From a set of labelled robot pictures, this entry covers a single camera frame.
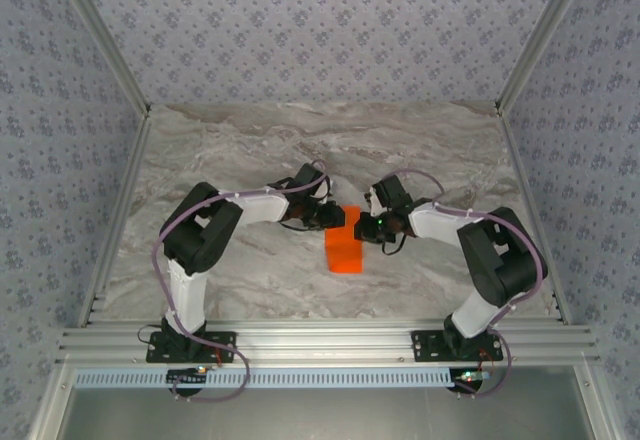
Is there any long aluminium base rail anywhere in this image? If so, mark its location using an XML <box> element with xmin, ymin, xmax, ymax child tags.
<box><xmin>53</xmin><ymin>323</ymin><xmax>601</xmax><ymax>365</ymax></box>

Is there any left wrist thin black cable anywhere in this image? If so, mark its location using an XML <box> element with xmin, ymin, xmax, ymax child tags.
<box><xmin>278</xmin><ymin>218</ymin><xmax>327</xmax><ymax>234</ymax></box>

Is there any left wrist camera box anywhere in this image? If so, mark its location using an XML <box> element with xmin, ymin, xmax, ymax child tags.
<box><xmin>291</xmin><ymin>162</ymin><xmax>331</xmax><ymax>197</ymax></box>

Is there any slotted pale cable duct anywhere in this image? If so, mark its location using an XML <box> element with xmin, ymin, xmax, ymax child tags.
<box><xmin>73</xmin><ymin>368</ymin><xmax>457</xmax><ymax>390</ymax></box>

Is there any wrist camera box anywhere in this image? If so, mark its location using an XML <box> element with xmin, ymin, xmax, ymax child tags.
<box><xmin>291</xmin><ymin>162</ymin><xmax>331</xmax><ymax>197</ymax></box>
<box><xmin>368</xmin><ymin>172</ymin><xmax>415</xmax><ymax>213</ymax></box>

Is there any grey metal sheet panel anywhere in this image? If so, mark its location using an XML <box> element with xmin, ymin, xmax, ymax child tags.
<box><xmin>54</xmin><ymin>387</ymin><xmax>596</xmax><ymax>440</ymax></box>

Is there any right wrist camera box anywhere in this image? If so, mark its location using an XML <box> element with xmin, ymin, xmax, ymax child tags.
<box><xmin>368</xmin><ymin>172</ymin><xmax>415</xmax><ymax>213</ymax></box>

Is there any short aluminium frame rail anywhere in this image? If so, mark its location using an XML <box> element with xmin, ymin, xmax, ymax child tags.
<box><xmin>27</xmin><ymin>363</ymin><xmax>76</xmax><ymax>440</ymax></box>
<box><xmin>574</xmin><ymin>363</ymin><xmax>624</xmax><ymax>440</ymax></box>

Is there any wrist thin black cable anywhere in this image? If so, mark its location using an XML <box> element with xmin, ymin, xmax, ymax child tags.
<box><xmin>278</xmin><ymin>218</ymin><xmax>327</xmax><ymax>234</ymax></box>
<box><xmin>378</xmin><ymin>233</ymin><xmax>408</xmax><ymax>257</ymax></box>

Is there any aluminium frame post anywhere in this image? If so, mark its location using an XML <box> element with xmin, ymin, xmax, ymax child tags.
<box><xmin>49</xmin><ymin>0</ymin><xmax>153</xmax><ymax>119</ymax></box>
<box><xmin>494</xmin><ymin>0</ymin><xmax>599</xmax><ymax>117</ymax></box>

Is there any aluminium table side rail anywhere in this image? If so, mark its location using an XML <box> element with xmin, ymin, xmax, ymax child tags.
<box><xmin>77</xmin><ymin>109</ymin><xmax>153</xmax><ymax>329</ymax></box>
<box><xmin>497</xmin><ymin>107</ymin><xmax>574</xmax><ymax>325</ymax></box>

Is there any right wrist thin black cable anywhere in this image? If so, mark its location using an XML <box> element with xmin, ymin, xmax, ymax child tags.
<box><xmin>378</xmin><ymin>233</ymin><xmax>408</xmax><ymax>257</ymax></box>

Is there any orange square paper sheet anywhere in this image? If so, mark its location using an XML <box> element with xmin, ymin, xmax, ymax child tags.
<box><xmin>323</xmin><ymin>205</ymin><xmax>365</xmax><ymax>275</ymax></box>

